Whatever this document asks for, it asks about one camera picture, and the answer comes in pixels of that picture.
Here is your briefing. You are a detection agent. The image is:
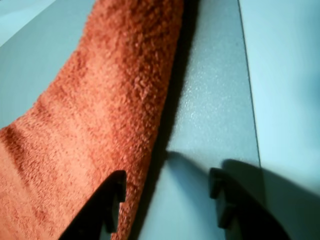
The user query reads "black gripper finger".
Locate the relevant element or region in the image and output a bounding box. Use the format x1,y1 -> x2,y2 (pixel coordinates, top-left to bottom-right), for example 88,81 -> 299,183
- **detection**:
208,167 -> 292,240
58,169 -> 127,240

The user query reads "orange terry towel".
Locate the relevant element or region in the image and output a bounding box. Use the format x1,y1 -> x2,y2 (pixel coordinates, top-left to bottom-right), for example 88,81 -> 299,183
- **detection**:
0,0 -> 186,240

